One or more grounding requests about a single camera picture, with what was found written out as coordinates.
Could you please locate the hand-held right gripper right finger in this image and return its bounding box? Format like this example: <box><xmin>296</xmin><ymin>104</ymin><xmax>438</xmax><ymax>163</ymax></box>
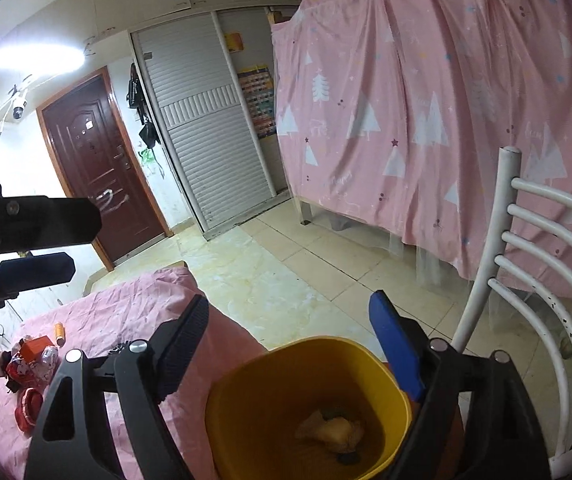
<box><xmin>369</xmin><ymin>289</ymin><xmax>553</xmax><ymax>480</ymax></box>

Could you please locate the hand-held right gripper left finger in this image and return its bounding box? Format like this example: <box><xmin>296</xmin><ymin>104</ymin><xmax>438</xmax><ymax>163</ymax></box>
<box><xmin>23</xmin><ymin>294</ymin><xmax>211</xmax><ymax>480</ymax></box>

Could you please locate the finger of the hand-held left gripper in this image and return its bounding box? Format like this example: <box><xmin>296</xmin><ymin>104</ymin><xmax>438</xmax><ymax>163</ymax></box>
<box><xmin>0</xmin><ymin>195</ymin><xmax>103</xmax><ymax>254</ymax></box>
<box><xmin>0</xmin><ymin>253</ymin><xmax>76</xmax><ymax>312</ymax></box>

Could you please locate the red printed snack wrapper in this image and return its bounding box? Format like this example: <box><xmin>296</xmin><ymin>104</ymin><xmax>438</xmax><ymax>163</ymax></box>
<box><xmin>6</xmin><ymin>347</ymin><xmax>60</xmax><ymax>393</ymax></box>

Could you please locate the yellow plastic bin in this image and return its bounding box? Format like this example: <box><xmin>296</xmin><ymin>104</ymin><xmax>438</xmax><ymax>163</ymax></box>
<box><xmin>205</xmin><ymin>337</ymin><xmax>413</xmax><ymax>480</ymax></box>

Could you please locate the brown door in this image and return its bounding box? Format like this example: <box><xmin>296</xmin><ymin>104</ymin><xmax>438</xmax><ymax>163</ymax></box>
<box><xmin>36</xmin><ymin>66</ymin><xmax>171</xmax><ymax>272</ymax></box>

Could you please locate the orange small box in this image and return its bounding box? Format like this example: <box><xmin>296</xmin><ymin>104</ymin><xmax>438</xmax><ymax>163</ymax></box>
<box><xmin>20</xmin><ymin>339</ymin><xmax>52</xmax><ymax>362</ymax></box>

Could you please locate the pink tablecloth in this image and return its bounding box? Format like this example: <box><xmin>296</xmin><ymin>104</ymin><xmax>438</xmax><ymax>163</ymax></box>
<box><xmin>0</xmin><ymin>266</ymin><xmax>271</xmax><ymax>480</ymax></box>

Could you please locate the food scrap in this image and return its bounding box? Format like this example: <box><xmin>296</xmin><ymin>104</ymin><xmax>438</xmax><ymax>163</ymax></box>
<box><xmin>295</xmin><ymin>408</ymin><xmax>365</xmax><ymax>461</ymax></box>

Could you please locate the ceiling tube light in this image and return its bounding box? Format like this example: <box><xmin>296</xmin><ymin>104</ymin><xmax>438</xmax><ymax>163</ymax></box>
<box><xmin>0</xmin><ymin>42</ymin><xmax>87</xmax><ymax>73</ymax></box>

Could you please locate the black hanging bag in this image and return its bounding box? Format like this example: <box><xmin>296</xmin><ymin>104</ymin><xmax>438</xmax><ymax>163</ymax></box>
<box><xmin>126</xmin><ymin>62</ymin><xmax>159</xmax><ymax>150</ymax></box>

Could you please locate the white metal chair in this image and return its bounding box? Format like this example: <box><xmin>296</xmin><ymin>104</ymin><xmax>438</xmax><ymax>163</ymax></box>
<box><xmin>451</xmin><ymin>146</ymin><xmax>572</xmax><ymax>466</ymax></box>

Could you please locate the white shutter wardrobe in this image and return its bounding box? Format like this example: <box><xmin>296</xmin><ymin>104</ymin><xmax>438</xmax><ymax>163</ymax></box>
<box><xmin>130</xmin><ymin>10</ymin><xmax>279</xmax><ymax>241</ymax></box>

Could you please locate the white security camera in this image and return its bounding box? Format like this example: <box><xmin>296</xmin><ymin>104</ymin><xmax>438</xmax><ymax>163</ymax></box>
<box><xmin>8</xmin><ymin>85</ymin><xmax>30</xmax><ymax>122</ymax></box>

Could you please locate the colourful wall chart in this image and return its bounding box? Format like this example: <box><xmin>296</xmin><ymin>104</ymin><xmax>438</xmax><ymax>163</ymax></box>
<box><xmin>237</xmin><ymin>63</ymin><xmax>279</xmax><ymax>139</ymax></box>

